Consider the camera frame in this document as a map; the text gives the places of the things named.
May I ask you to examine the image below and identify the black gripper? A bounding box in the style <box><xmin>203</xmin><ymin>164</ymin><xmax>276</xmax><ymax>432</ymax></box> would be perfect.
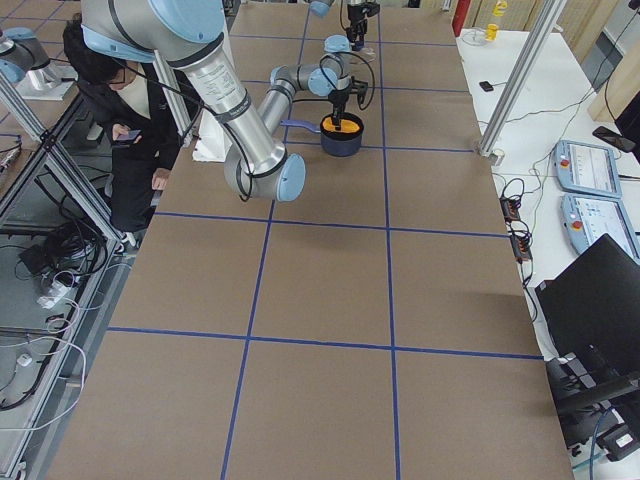
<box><xmin>347</xmin><ymin>4</ymin><xmax>369</xmax><ymax>50</ymax></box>
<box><xmin>329</xmin><ymin>89</ymin><xmax>349</xmax><ymax>131</ymax></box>

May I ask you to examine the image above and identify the yellow corn cob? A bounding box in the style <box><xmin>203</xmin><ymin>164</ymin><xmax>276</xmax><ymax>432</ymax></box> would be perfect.
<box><xmin>321</xmin><ymin>116</ymin><xmax>362</xmax><ymax>134</ymax></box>

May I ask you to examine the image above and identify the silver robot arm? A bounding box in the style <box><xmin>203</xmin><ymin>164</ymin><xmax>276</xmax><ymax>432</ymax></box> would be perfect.
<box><xmin>307</xmin><ymin>0</ymin><xmax>380</xmax><ymax>52</ymax></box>
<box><xmin>81</xmin><ymin>1</ymin><xmax>351</xmax><ymax>202</ymax></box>

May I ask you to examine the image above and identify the dark blue saucepan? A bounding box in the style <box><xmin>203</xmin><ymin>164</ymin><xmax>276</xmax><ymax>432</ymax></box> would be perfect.
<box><xmin>280</xmin><ymin>112</ymin><xmax>365</xmax><ymax>157</ymax></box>

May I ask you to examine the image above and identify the yellow tape roll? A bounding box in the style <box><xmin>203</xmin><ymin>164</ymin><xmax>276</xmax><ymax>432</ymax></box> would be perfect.
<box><xmin>485</xmin><ymin>23</ymin><xmax>499</xmax><ymax>42</ymax></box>

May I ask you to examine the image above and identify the person in black jacket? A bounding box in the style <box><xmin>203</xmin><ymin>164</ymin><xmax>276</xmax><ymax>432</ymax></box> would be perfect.
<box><xmin>63</xmin><ymin>14</ymin><xmax>181</xmax><ymax>244</ymax></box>

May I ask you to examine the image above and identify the smartphone in hands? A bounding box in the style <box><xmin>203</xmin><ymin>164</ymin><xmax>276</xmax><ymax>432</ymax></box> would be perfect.
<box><xmin>114</xmin><ymin>130</ymin><xmax>141</xmax><ymax>148</ymax></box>

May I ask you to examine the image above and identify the upper teach pendant tablet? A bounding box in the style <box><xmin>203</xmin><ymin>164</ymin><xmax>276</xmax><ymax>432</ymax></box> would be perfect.
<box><xmin>552</xmin><ymin>139</ymin><xmax>622</xmax><ymax>199</ymax></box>

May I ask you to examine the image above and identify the teach pendant tablet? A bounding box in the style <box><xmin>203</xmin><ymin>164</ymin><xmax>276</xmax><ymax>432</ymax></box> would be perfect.
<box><xmin>552</xmin><ymin>139</ymin><xmax>622</xmax><ymax>199</ymax></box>
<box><xmin>561</xmin><ymin>193</ymin><xmax>639</xmax><ymax>261</ymax></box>

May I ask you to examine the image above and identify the black phone on desk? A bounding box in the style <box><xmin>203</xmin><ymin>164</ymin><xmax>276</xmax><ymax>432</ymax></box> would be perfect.
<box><xmin>592</xmin><ymin>126</ymin><xmax>636</xmax><ymax>153</ymax></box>

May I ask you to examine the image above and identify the lower teach pendant tablet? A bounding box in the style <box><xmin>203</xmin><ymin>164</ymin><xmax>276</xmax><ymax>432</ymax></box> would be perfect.
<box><xmin>561</xmin><ymin>193</ymin><xmax>639</xmax><ymax>261</ymax></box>

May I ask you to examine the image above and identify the black laptop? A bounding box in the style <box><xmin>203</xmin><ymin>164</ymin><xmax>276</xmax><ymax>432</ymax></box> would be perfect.
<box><xmin>535</xmin><ymin>234</ymin><xmax>639</xmax><ymax>374</ymax></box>

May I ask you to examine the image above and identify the black monitor stand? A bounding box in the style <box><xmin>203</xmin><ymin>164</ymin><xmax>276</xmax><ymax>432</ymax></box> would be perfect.
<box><xmin>546</xmin><ymin>345</ymin><xmax>639</xmax><ymax>462</ymax></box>

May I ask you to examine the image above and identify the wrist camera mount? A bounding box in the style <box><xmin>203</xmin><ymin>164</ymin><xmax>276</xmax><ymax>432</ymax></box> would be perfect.
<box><xmin>350</xmin><ymin>78</ymin><xmax>370</xmax><ymax>111</ymax></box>

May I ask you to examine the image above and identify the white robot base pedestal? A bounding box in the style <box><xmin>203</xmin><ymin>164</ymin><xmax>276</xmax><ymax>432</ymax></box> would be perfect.
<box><xmin>192</xmin><ymin>111</ymin><xmax>232</xmax><ymax>163</ymax></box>

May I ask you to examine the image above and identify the aluminium frame post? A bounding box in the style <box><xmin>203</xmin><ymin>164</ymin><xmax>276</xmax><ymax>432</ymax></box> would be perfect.
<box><xmin>477</xmin><ymin>0</ymin><xmax>567</xmax><ymax>157</ymax></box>

